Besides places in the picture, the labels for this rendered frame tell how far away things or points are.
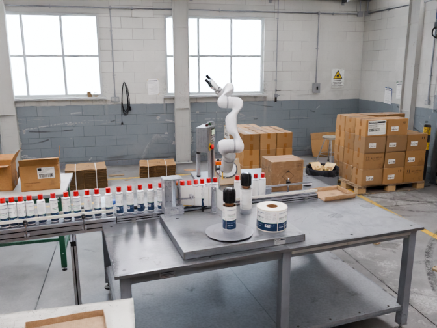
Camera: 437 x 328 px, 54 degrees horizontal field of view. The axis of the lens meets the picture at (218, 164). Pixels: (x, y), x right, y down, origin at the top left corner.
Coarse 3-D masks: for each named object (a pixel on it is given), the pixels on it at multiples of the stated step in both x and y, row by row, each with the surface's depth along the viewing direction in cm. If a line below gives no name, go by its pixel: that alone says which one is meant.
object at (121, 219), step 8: (256, 200) 338; (264, 200) 339; (272, 200) 343; (280, 200) 345; (288, 200) 348; (296, 200) 350; (192, 208) 320; (200, 208) 322; (208, 208) 325; (120, 216) 304; (128, 216) 305; (136, 216) 307; (144, 216) 309
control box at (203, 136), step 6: (198, 126) 321; (204, 126) 321; (210, 126) 322; (198, 132) 318; (204, 132) 317; (210, 132) 320; (198, 138) 319; (204, 138) 318; (210, 138) 321; (198, 144) 320; (204, 144) 319; (210, 144) 322; (198, 150) 321; (204, 150) 320; (210, 150) 323
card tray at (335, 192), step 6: (330, 186) 380; (336, 186) 382; (318, 192) 374; (324, 192) 374; (330, 192) 374; (336, 192) 374; (342, 192) 374; (348, 192) 368; (324, 198) 350; (330, 198) 352; (336, 198) 354; (342, 198) 356
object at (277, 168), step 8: (264, 160) 380; (272, 160) 369; (280, 160) 369; (288, 160) 369; (296, 160) 369; (264, 168) 381; (272, 168) 365; (280, 168) 366; (288, 168) 368; (296, 168) 370; (272, 176) 366; (280, 176) 368; (288, 176) 370; (296, 176) 372; (272, 184) 368
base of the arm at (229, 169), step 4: (224, 164) 393; (228, 164) 391; (232, 164) 394; (220, 168) 404; (224, 168) 398; (228, 168) 397; (232, 168) 402; (220, 172) 404; (224, 172) 403; (228, 172) 404; (232, 172) 405; (228, 176) 403
